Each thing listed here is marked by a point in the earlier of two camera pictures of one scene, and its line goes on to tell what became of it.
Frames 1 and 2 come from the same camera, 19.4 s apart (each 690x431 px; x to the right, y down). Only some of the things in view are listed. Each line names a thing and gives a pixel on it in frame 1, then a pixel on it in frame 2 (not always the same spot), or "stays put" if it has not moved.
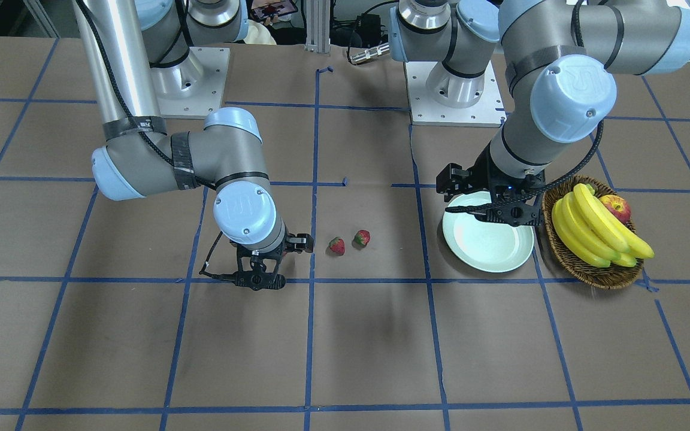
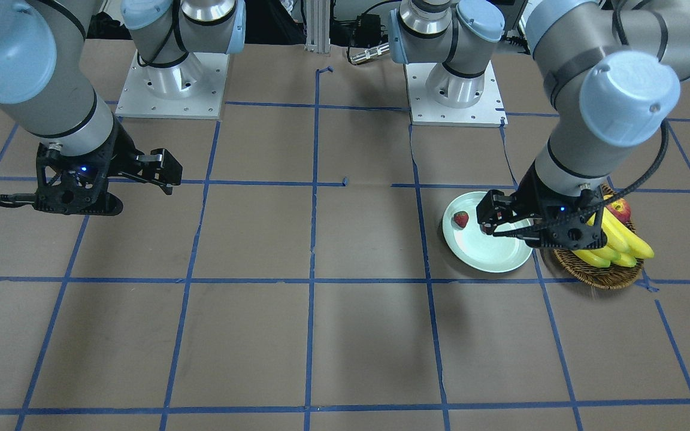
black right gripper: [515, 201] -> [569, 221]
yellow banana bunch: [593, 233] stays put
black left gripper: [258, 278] -> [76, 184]
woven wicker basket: [613, 277] stays put
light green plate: [483, 245] stays put
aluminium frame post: [317, 26] stays put
